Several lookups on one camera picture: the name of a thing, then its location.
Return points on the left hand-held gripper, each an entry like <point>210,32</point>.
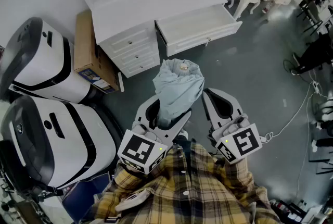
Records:
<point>138,148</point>

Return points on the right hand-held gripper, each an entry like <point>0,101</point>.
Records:
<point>244,139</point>

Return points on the light blue cloth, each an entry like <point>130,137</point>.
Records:
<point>178,90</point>

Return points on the person's right forearm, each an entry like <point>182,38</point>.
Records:
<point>236,176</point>

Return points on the person's left forearm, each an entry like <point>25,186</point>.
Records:
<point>130,181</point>

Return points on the white drawer front with knob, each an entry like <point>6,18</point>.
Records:
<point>141,68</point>
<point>127,40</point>
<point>138,55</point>

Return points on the white desk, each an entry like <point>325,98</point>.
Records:
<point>166,4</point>

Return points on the yellow plaid shirt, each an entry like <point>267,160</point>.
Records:
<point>187,191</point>

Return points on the white smartphone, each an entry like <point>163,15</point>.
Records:
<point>132,200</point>

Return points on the white and black robot machine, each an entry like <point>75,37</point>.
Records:
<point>65,139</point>
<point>39,61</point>

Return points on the white power strip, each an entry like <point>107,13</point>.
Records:
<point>316,87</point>

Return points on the brown cardboard box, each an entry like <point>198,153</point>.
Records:
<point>84,43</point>

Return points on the dark blue mat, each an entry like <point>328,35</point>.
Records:
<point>83,197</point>

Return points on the black chair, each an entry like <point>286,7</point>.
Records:
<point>312,12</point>

